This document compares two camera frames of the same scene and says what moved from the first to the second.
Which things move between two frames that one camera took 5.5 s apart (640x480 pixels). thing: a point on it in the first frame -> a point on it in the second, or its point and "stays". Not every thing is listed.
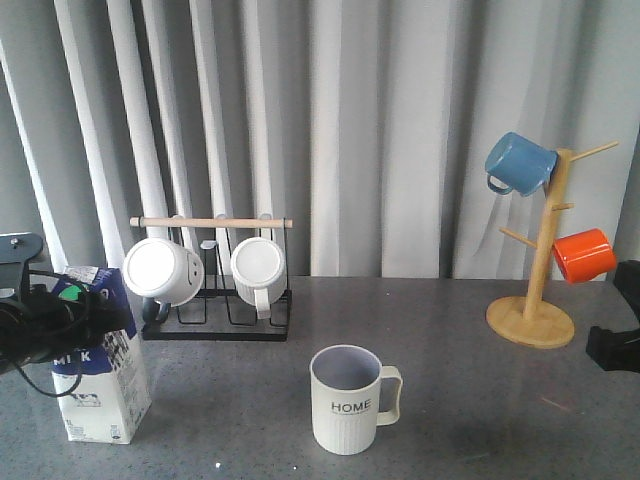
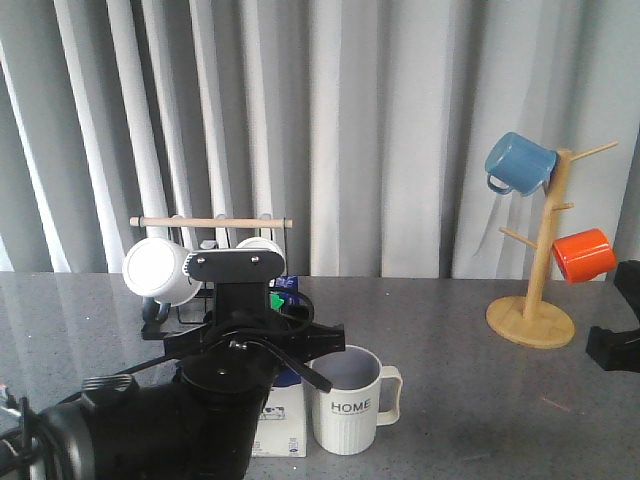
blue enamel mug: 516,163 stays
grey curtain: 367,122 stays
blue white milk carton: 104,392 -> 282,430
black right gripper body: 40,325 -> 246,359
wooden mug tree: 530,320 stays
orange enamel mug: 584,255 stays
